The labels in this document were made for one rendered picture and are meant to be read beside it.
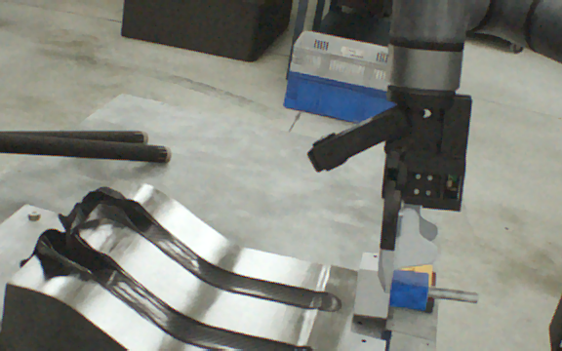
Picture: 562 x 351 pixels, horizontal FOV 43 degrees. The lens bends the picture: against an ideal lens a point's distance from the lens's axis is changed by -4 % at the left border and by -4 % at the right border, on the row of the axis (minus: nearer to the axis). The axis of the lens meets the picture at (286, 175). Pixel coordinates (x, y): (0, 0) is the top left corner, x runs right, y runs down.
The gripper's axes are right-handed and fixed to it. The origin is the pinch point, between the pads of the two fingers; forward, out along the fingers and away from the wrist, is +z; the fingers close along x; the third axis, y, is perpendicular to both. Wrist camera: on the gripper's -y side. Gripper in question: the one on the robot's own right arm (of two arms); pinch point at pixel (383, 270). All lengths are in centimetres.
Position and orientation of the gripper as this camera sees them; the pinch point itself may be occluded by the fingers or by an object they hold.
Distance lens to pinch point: 80.7
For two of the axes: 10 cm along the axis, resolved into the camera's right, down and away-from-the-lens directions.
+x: 2.0, -2.5, 9.5
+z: -0.6, 9.6, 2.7
